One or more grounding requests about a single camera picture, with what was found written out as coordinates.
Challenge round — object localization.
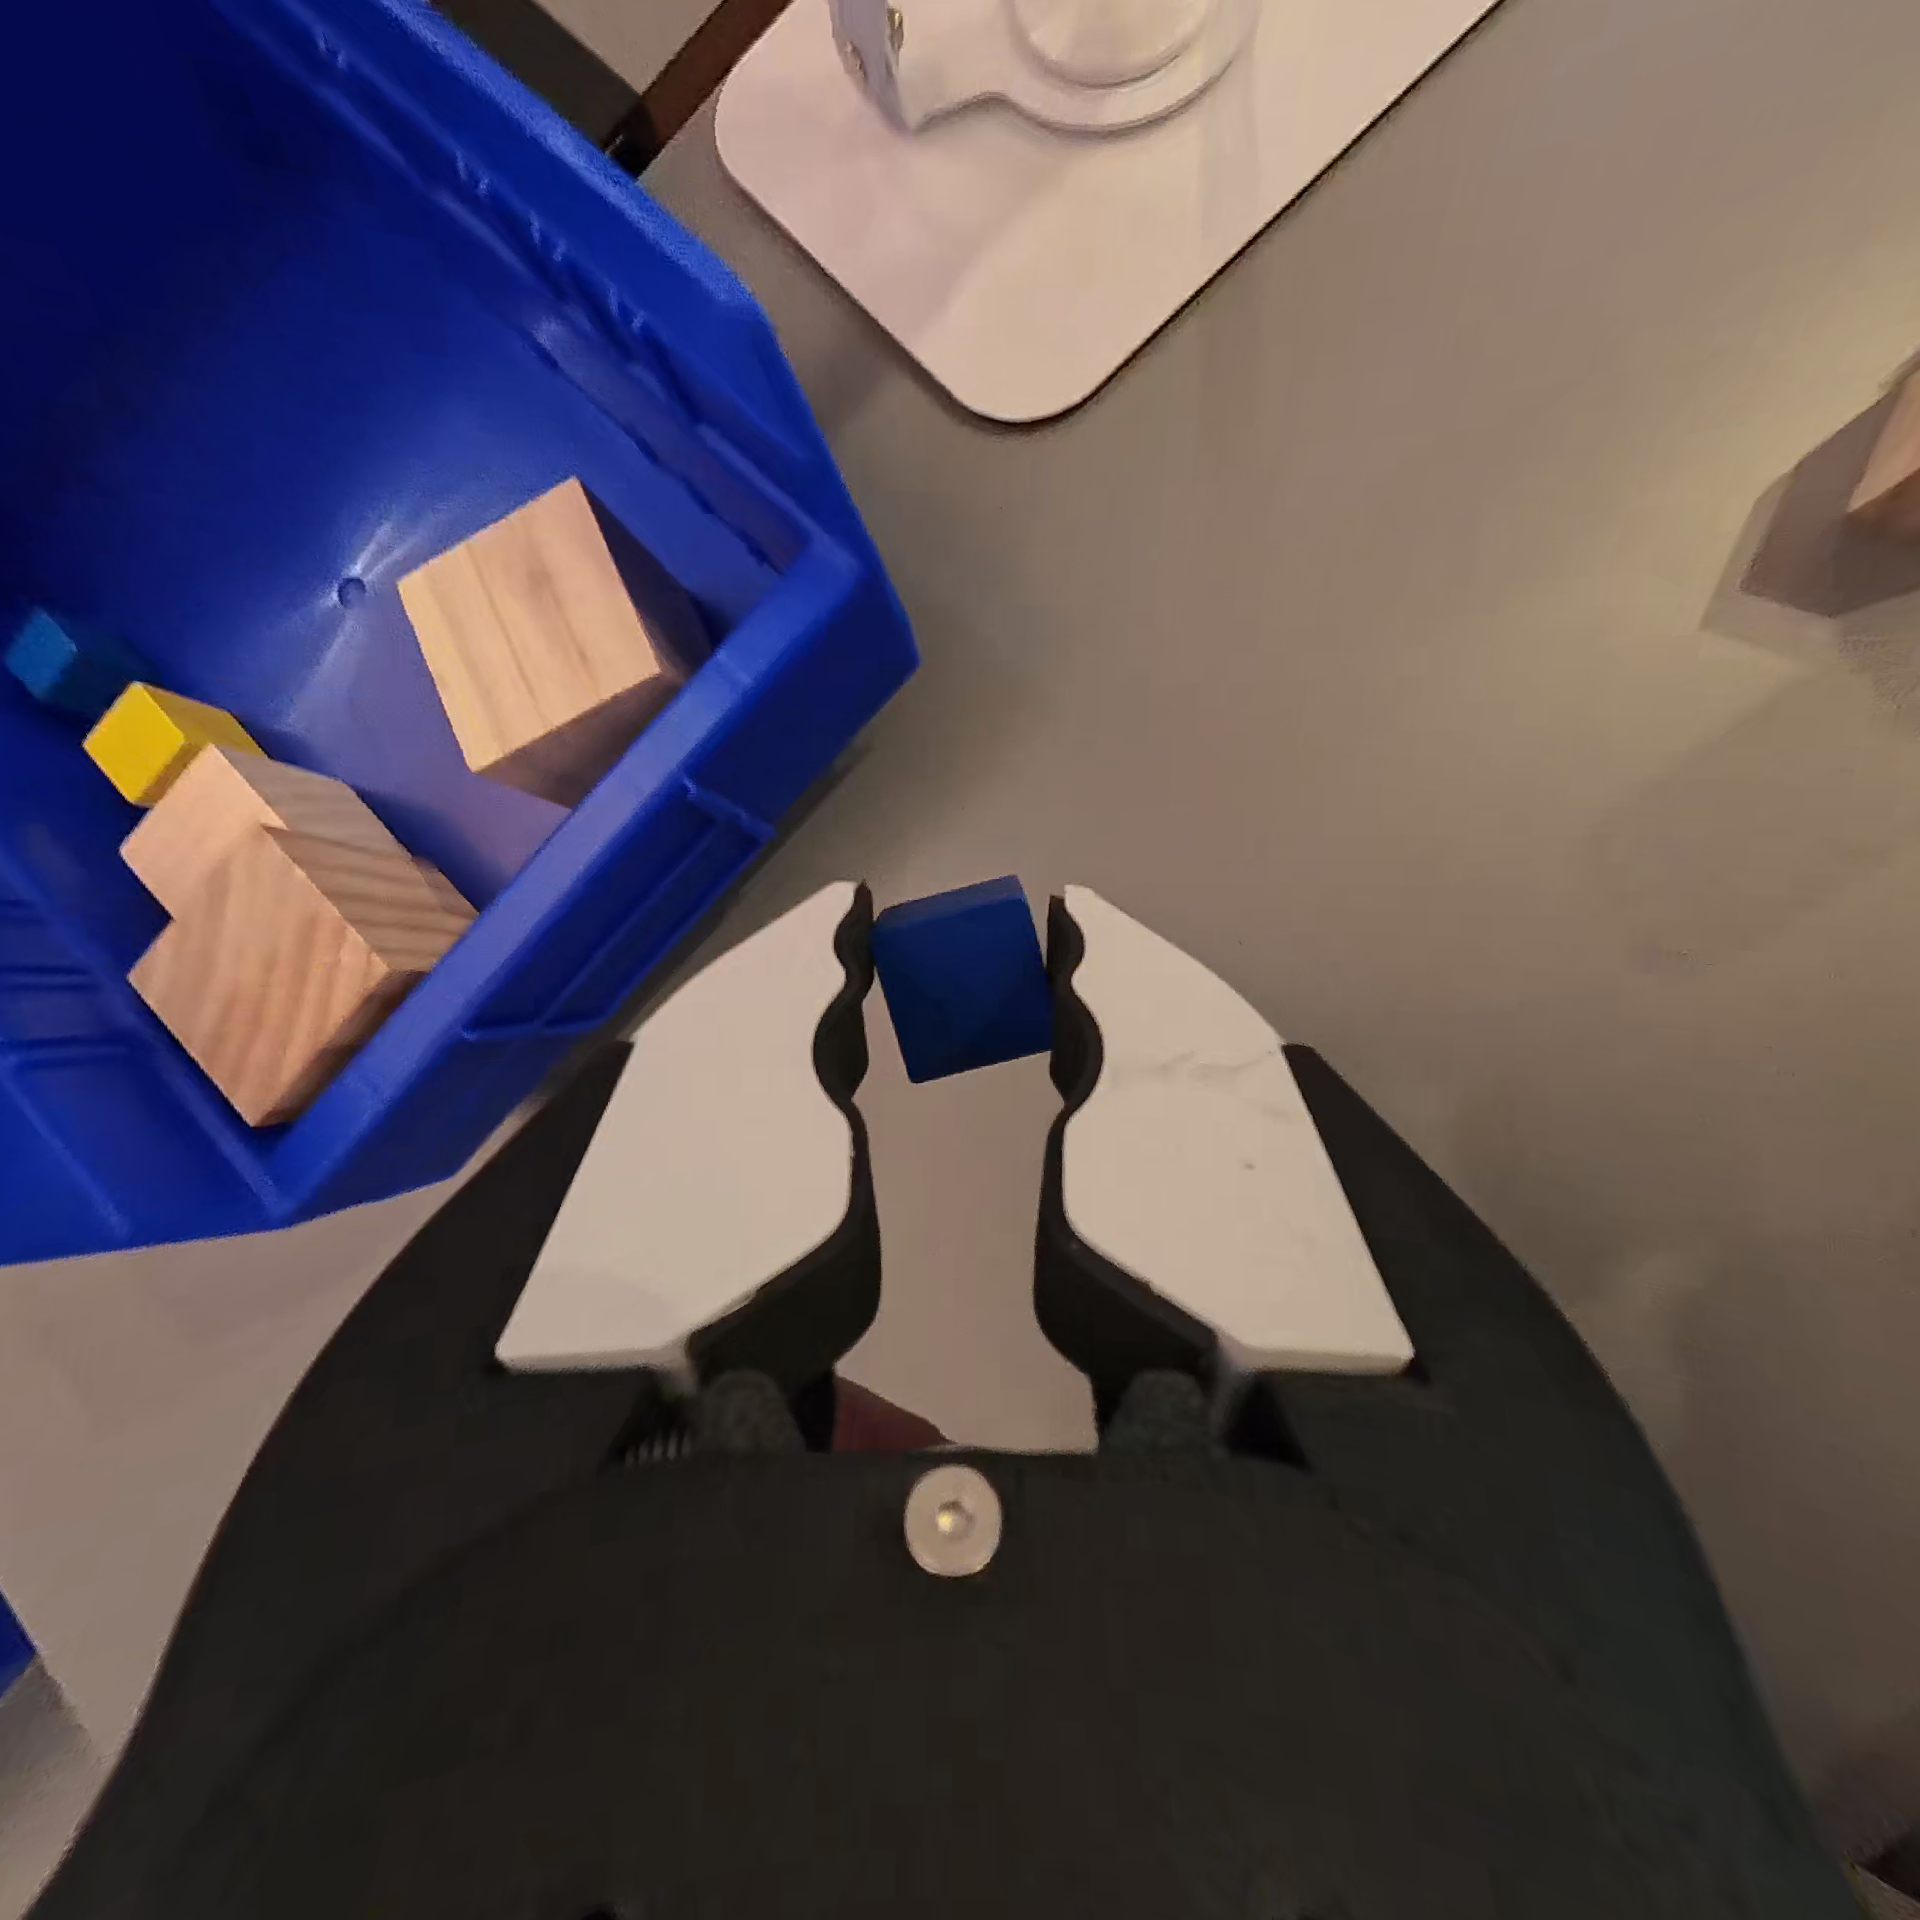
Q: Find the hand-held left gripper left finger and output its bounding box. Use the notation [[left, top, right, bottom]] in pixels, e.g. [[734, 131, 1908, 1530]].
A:
[[496, 883, 887, 1444]]

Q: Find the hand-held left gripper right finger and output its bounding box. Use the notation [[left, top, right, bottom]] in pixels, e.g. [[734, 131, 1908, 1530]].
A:
[[1031, 884, 1417, 1444]]

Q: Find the small blue wooden cube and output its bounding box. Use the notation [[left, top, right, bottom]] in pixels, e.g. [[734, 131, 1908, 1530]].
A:
[[873, 878, 1047, 1085], [4, 609, 144, 714]]

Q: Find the large plain wooden cube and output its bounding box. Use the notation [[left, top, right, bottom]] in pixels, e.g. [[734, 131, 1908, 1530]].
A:
[[1740, 359, 1920, 620], [119, 746, 481, 1130]]

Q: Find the medium plain wooden cube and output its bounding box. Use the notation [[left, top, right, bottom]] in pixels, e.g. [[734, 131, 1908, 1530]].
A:
[[397, 478, 711, 811]]

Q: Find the small yellow wooden cube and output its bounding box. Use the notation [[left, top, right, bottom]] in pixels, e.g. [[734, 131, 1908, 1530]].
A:
[[82, 682, 269, 806]]

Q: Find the black flat device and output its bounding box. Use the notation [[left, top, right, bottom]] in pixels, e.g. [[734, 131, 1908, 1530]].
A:
[[433, 0, 639, 145]]

